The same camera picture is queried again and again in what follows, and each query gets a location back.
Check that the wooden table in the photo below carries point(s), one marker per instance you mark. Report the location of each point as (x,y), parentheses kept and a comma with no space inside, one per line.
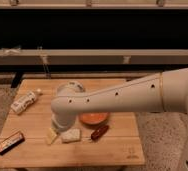
(121,145)

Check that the orange bowl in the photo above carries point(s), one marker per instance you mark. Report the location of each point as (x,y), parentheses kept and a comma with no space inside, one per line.
(93,118)

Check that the white plastic bottle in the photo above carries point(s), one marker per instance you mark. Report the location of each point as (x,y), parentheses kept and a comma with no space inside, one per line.
(22,103)

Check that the grey horizontal rail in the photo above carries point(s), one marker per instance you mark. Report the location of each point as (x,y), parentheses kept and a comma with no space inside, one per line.
(88,57)

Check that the white sponge block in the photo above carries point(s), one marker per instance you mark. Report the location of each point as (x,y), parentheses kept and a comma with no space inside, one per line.
(72,135)

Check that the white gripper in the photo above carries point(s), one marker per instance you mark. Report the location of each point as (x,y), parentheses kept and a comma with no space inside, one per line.
(59,125)

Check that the black table leg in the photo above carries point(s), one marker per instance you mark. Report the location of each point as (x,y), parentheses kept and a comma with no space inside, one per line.
(17,79)

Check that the translucent plastic cup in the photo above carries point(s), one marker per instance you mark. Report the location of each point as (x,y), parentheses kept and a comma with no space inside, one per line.
(71,86)

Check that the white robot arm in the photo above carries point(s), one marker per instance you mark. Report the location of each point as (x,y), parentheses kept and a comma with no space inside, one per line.
(161,92)

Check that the dark snack bar package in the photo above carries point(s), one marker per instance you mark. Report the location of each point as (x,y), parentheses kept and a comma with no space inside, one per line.
(11,142)

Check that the dark red pepper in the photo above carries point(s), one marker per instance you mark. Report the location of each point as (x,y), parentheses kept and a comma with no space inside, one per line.
(99,132)

